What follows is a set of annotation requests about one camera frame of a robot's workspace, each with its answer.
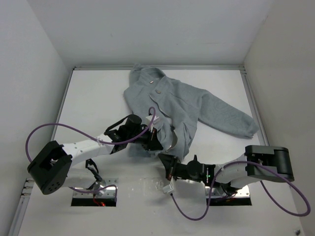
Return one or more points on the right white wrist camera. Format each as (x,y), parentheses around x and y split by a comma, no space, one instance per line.
(168,189)

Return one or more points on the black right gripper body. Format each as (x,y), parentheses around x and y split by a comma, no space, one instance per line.
(178,169)

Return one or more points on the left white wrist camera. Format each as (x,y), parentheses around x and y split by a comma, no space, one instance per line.
(152,120)

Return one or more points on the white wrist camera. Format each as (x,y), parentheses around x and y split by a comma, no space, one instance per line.
(168,189)
(152,120)

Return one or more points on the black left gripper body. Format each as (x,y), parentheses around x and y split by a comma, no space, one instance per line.
(149,135)

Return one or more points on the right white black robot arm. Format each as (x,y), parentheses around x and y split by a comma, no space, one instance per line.
(257,163)

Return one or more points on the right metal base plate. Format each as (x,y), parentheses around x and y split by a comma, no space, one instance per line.
(221,191)

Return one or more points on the grey zip-up jacket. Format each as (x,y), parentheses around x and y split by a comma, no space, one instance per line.
(180,107)

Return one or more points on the metal base plate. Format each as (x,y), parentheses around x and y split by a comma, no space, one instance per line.
(107,188)
(221,191)

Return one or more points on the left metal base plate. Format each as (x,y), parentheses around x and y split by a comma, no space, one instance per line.
(107,188)

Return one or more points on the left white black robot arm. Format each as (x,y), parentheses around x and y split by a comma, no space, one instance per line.
(71,165)

